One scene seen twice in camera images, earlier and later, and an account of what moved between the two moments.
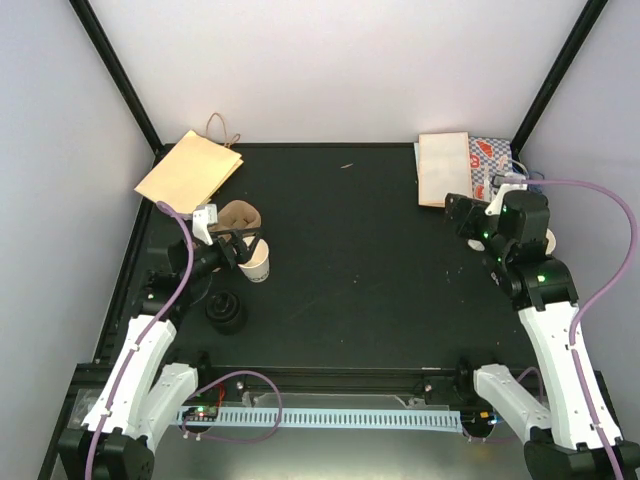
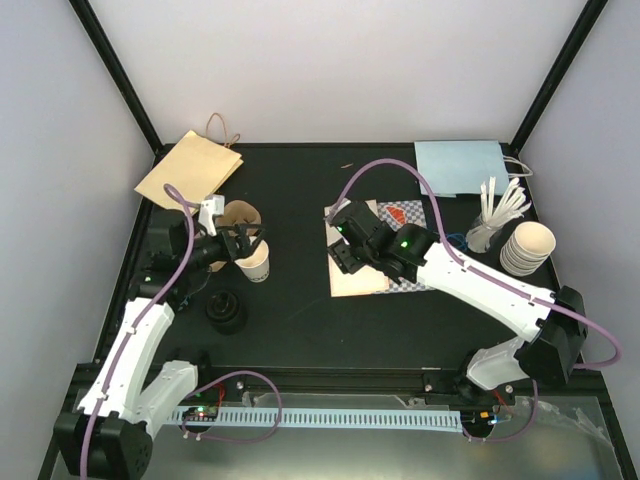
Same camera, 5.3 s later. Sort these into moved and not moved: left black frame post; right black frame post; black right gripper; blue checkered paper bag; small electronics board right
Moved: blue checkered paper bag; black right gripper
Not moved: right black frame post; left black frame post; small electronics board right
